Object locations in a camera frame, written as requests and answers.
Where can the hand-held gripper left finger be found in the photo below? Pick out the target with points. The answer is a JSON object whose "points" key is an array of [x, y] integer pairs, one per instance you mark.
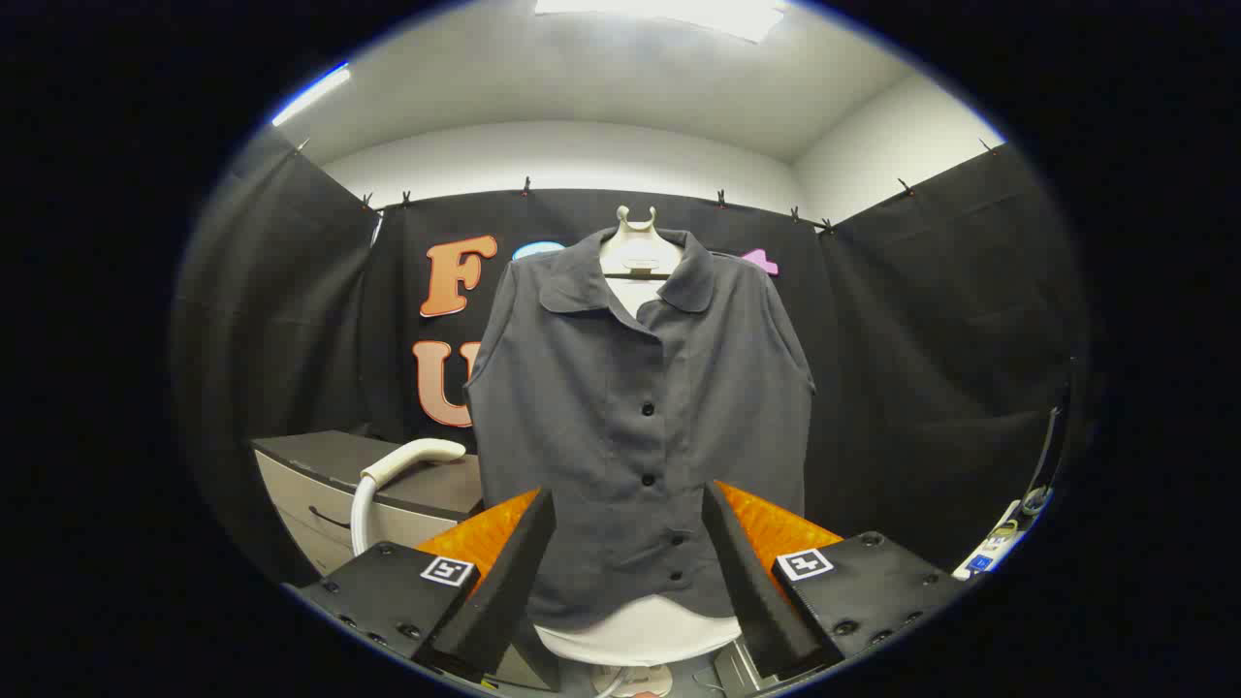
{"points": [[514, 572]]}

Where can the grey button shirt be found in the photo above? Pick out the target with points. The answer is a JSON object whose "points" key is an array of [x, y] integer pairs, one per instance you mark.
{"points": [[572, 407]]}

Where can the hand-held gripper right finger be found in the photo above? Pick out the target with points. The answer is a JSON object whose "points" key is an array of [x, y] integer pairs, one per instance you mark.
{"points": [[747, 572]]}

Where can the large ceiling light panel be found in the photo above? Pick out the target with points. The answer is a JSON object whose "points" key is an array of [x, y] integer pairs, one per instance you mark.
{"points": [[669, 12]]}

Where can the white garment steamer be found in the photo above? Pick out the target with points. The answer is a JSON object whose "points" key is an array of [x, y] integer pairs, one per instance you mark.
{"points": [[412, 458]]}

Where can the black backdrop cloth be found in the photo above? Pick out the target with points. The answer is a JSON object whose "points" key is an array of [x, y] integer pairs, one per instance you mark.
{"points": [[931, 339]]}

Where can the white side table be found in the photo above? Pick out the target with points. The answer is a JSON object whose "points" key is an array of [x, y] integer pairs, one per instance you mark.
{"points": [[989, 553]]}

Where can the black upright pole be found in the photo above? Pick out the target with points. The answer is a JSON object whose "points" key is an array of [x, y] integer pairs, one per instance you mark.
{"points": [[1052, 446]]}

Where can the white mannequin torso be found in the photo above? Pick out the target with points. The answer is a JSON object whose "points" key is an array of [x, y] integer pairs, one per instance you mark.
{"points": [[638, 254]]}

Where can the grey drawer cabinet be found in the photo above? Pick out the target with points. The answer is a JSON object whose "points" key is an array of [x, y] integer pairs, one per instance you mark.
{"points": [[320, 456]]}

